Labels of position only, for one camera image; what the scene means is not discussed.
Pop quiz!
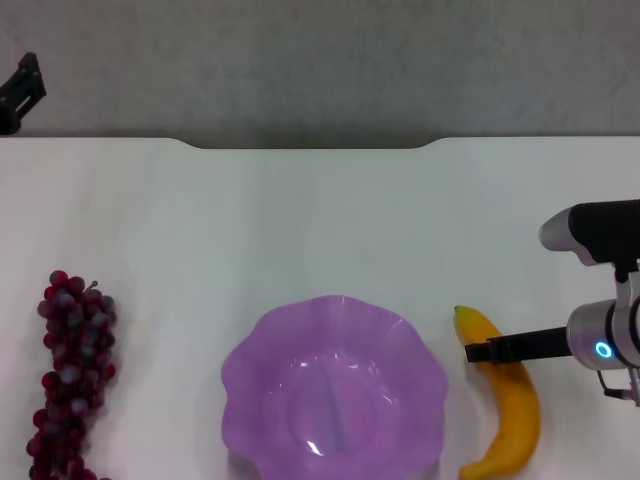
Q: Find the yellow banana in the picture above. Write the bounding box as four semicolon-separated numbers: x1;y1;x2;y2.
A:
453;305;542;480

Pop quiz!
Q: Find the dark red grape bunch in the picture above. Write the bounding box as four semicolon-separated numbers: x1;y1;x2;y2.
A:
27;269;119;480

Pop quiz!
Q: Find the purple translucent wavy bowl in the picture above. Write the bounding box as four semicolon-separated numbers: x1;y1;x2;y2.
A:
221;294;450;480

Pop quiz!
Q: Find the thin black cable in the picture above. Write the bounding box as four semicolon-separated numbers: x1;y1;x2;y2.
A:
596;367;640;406

